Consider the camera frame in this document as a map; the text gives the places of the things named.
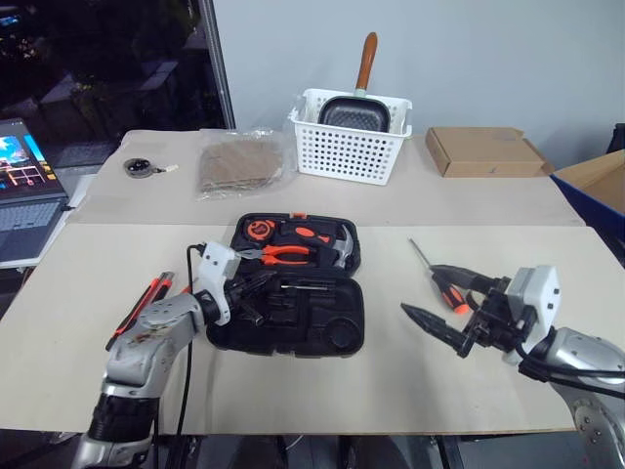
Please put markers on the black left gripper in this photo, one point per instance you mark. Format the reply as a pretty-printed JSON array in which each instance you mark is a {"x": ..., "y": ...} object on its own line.
[{"x": 239, "y": 295}]

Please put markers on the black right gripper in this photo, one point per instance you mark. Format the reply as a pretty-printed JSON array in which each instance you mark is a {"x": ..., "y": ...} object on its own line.
[{"x": 490, "y": 320}]

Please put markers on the long orange black screwdriver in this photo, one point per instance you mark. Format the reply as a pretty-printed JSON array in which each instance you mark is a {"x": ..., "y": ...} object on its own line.
[{"x": 451, "y": 295}]

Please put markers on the orange black utility knife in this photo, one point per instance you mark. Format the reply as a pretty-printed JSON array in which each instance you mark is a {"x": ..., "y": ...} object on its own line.
[{"x": 141, "y": 305}]

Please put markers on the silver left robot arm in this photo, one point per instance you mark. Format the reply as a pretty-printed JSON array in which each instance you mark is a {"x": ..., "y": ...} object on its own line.
[{"x": 146, "y": 337}]

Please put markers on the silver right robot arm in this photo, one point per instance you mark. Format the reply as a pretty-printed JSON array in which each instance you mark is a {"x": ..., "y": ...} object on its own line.
[{"x": 586, "y": 371}]

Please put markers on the black plastic tool case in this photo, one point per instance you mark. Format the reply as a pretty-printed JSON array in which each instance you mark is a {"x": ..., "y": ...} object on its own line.
[{"x": 312, "y": 317}]

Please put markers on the orange black tape measure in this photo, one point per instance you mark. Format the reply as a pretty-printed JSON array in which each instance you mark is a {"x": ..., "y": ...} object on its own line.
[{"x": 260, "y": 229}]

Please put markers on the plastic bag of brown sheets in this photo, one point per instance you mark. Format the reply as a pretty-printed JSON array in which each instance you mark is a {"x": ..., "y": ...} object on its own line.
[{"x": 239, "y": 163}]

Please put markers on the flat brown cardboard box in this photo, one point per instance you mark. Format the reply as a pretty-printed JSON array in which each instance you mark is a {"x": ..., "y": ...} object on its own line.
[{"x": 483, "y": 154}]

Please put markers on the white perforated plastic basket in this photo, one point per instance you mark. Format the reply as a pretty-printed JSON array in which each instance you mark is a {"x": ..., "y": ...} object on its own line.
[{"x": 346, "y": 151}]

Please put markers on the small black round reel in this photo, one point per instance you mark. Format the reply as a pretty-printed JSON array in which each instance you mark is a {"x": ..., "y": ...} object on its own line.
[{"x": 137, "y": 167}]

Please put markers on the blue bin with cardboard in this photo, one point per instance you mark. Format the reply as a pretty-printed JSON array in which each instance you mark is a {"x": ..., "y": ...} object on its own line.
[{"x": 598, "y": 190}]

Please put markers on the black chair back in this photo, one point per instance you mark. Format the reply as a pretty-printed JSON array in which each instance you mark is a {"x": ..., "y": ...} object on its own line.
[{"x": 617, "y": 139}]

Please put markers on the open laptop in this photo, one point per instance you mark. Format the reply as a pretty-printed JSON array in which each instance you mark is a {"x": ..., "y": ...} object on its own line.
[{"x": 24, "y": 195}]

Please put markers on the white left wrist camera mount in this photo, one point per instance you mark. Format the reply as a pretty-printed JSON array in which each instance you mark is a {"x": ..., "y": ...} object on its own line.
[{"x": 215, "y": 266}]

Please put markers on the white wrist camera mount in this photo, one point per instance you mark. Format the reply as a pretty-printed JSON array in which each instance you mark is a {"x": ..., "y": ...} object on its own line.
[
  {"x": 215, "y": 266},
  {"x": 534, "y": 298}
]

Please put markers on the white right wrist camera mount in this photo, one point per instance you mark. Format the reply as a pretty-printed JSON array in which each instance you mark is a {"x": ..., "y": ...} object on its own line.
[{"x": 534, "y": 298}]

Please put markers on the grey window frame post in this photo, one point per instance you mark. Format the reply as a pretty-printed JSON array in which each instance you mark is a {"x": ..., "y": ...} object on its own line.
[{"x": 217, "y": 68}]

